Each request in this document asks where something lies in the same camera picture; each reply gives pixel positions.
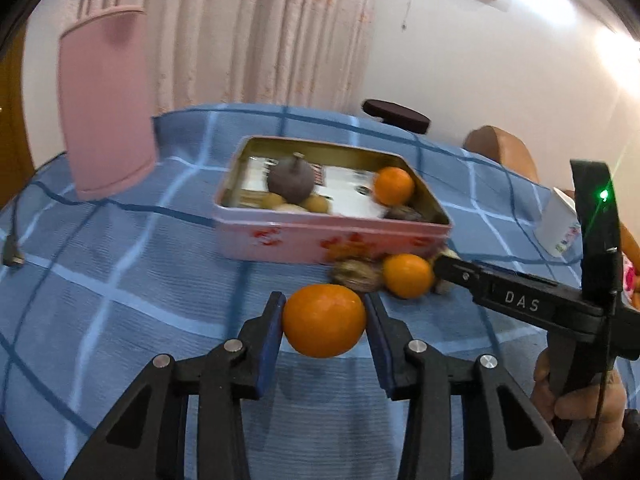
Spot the orange mandarin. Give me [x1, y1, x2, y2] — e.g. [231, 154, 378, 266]
[382, 254, 436, 299]
[282, 284, 367, 359]
[373, 167, 414, 207]

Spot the orange mandarin front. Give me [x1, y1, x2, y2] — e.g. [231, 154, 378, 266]
[282, 284, 367, 359]

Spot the small yellow-green fruit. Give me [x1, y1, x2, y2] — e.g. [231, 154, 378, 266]
[300, 194, 331, 214]

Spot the purple round mangosteen fruit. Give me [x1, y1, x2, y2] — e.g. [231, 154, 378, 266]
[267, 153, 316, 205]

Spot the small tan fruit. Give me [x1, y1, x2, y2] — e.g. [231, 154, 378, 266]
[260, 193, 288, 210]

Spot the person right hand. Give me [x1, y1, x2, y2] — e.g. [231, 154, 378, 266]
[530, 349, 627, 471]

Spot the pink patterned cloth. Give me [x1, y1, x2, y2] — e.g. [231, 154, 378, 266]
[622, 254, 638, 298]

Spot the brown walnut cookie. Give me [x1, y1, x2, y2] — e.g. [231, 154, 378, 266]
[330, 259, 384, 294]

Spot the white paper cup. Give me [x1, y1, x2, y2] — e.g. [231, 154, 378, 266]
[534, 188, 580, 258]

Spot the brown leather armchair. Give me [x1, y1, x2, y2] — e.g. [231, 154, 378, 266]
[462, 126, 539, 183]

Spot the white printed paper liner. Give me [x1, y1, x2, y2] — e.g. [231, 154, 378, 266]
[235, 157, 387, 219]

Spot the blue plaid tablecloth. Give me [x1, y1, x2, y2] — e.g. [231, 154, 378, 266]
[1, 104, 582, 479]

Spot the dark cushioned wicker stool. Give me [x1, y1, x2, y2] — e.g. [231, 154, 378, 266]
[361, 99, 431, 134]

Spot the pink metal tin box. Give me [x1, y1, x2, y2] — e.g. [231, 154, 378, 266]
[213, 136, 452, 264]

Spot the wooden door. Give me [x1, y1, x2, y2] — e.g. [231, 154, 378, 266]
[0, 26, 35, 207]

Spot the pink floral curtain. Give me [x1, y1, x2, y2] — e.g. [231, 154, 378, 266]
[78, 0, 375, 113]

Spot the pink cylindrical container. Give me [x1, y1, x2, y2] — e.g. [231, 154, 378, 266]
[58, 6, 157, 200]

